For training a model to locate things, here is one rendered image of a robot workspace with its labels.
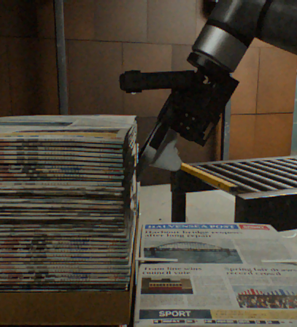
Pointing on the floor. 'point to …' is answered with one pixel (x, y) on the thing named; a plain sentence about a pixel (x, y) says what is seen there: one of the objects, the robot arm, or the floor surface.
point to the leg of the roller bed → (178, 208)
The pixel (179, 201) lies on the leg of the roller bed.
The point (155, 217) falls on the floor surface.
